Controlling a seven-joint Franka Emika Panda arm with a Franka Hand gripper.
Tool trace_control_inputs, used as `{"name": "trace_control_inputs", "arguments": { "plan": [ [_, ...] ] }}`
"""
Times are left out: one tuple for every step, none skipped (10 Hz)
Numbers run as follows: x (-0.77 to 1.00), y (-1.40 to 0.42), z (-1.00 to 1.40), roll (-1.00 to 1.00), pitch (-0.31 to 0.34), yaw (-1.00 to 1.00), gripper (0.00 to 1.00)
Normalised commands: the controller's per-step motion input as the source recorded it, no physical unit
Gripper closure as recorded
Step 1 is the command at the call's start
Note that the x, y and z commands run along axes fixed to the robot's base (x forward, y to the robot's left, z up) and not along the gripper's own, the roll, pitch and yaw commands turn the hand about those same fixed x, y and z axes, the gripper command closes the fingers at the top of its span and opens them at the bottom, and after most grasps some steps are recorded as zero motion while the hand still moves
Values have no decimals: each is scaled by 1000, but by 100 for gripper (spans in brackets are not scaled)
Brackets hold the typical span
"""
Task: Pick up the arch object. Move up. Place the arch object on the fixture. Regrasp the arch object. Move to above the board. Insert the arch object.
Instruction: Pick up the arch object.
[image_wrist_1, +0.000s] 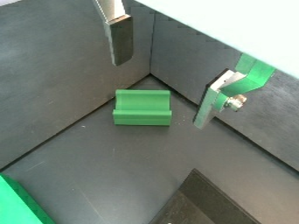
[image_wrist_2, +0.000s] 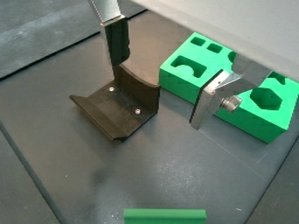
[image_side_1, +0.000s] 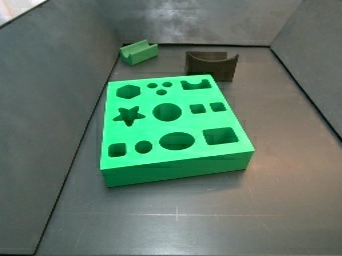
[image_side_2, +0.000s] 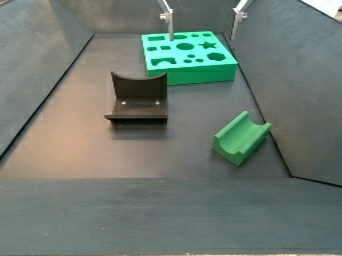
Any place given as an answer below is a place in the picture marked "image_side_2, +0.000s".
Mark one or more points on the black arch fixture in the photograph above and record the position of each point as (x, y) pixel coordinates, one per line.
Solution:
(140, 98)

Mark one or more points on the green arch object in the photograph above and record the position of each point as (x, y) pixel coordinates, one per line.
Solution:
(239, 138)

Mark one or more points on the green shape sorter block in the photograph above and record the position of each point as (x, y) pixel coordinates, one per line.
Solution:
(193, 58)

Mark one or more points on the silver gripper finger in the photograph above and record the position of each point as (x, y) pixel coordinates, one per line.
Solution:
(239, 15)
(167, 16)

